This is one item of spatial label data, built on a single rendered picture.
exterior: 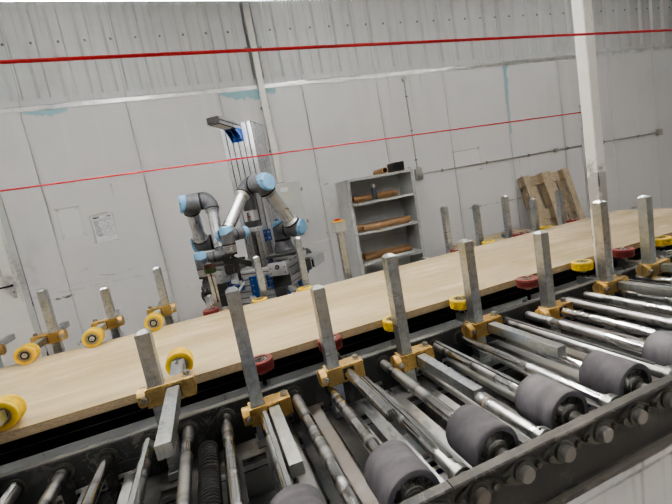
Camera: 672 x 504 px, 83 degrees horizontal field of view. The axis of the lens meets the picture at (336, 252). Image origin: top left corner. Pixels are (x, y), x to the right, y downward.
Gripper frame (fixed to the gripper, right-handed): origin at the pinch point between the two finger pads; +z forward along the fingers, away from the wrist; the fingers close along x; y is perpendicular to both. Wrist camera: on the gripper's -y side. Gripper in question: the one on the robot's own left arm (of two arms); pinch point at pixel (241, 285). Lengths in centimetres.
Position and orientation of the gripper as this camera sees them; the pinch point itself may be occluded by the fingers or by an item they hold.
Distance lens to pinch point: 226.8
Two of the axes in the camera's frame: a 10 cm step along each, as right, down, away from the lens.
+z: 1.8, 9.8, 1.3
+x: 3.3, 0.7, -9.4
